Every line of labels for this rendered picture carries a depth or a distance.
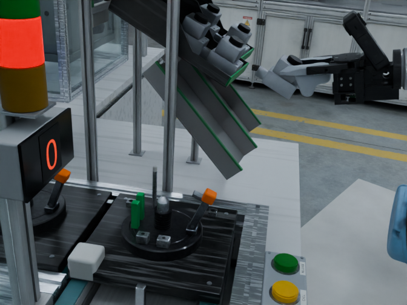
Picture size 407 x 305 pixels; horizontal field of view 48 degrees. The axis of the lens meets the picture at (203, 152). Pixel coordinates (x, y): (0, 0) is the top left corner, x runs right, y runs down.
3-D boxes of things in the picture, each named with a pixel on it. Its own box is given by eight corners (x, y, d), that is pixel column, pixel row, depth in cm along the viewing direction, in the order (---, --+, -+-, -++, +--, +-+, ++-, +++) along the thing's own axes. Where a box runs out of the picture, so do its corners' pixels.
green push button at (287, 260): (296, 264, 78) (298, 254, 78) (297, 279, 75) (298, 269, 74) (272, 259, 79) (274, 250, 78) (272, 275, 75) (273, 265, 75)
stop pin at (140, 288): (146, 304, 71) (146, 284, 70) (143, 309, 70) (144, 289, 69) (137, 302, 72) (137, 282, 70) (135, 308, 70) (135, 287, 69)
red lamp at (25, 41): (52, 59, 52) (49, 14, 50) (30, 70, 48) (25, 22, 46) (11, 54, 53) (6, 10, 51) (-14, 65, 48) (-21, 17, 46)
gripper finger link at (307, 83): (281, 101, 86) (332, 95, 85) (278, 70, 84) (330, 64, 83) (281, 97, 89) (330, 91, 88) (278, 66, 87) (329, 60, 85)
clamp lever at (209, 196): (198, 225, 79) (217, 192, 76) (196, 232, 78) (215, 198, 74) (180, 215, 79) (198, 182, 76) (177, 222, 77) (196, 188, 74)
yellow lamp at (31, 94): (56, 101, 54) (52, 60, 52) (34, 115, 50) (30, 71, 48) (16, 96, 55) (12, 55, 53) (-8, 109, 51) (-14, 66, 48)
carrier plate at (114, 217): (237, 218, 90) (237, 209, 89) (219, 305, 69) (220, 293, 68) (119, 201, 93) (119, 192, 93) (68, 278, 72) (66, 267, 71)
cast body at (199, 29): (203, 51, 96) (218, 22, 93) (197, 56, 92) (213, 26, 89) (169, 30, 96) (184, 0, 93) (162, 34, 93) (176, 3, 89)
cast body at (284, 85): (292, 94, 93) (312, 65, 89) (288, 100, 89) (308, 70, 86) (257, 71, 94) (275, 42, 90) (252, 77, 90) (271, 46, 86)
